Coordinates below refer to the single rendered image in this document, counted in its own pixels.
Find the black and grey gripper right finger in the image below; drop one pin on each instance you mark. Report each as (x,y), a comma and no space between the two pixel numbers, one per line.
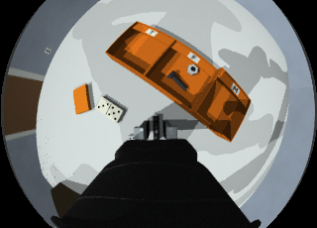
(170,131)

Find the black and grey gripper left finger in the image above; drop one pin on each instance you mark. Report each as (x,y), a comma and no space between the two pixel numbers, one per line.
(142,132)

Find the white domino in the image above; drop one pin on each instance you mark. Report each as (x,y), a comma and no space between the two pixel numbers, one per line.
(109,109)

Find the orange square pad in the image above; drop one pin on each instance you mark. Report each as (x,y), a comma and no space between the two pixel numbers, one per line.
(81,99)

